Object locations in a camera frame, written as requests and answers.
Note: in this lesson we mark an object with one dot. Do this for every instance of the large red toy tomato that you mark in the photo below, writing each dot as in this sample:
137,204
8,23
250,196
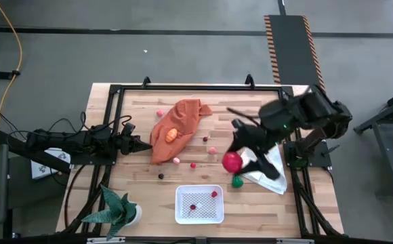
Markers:
232,162

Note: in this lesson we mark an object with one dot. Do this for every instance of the white perforated plastic basket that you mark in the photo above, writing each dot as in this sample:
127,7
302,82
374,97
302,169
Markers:
200,217

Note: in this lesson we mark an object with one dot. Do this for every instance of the pink toy ball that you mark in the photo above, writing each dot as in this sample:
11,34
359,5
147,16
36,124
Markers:
160,113

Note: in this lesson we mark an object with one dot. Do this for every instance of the snake plant in white pot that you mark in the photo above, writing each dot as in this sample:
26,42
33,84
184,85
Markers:
122,211

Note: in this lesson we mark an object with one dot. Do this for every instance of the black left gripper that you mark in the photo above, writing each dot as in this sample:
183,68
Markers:
127,144

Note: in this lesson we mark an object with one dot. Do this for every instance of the pale pink toy fruit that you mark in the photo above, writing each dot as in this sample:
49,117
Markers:
176,161

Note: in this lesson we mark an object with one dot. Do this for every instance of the black mat with orange-striped edges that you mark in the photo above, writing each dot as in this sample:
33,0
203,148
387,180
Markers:
293,51

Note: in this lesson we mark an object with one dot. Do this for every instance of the small red toy tomato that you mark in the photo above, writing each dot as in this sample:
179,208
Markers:
193,165

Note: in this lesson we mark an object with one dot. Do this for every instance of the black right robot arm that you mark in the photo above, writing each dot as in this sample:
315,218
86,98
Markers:
318,108

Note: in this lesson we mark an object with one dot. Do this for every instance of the small black toy berry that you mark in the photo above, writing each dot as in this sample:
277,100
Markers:
161,176

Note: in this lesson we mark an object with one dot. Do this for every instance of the black metal table frame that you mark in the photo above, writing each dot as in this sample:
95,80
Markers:
200,87

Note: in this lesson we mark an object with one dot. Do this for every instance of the orange sliced toy vegetable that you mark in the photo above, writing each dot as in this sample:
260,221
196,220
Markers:
171,135

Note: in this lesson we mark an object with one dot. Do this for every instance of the small red toy strawberry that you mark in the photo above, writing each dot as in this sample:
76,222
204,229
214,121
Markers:
214,194

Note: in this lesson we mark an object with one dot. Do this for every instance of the dark red toy cherry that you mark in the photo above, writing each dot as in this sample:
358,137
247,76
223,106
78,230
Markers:
192,207
205,139

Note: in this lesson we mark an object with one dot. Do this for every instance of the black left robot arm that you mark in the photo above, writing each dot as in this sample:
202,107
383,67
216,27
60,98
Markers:
64,140

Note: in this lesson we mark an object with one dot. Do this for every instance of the green toy pepper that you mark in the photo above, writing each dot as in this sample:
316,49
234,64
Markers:
237,182

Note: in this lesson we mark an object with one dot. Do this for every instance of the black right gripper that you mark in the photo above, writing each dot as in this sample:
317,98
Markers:
250,137

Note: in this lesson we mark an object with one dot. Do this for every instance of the coral pink toy fruit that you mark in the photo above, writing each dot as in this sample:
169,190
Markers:
212,150

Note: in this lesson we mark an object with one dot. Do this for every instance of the white printed box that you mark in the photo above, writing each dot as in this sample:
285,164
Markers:
42,167

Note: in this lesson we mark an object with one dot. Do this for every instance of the orange cloth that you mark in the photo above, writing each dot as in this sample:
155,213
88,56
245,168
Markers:
179,118

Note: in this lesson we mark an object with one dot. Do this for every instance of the white folded napkin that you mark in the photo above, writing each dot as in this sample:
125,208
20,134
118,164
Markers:
274,184

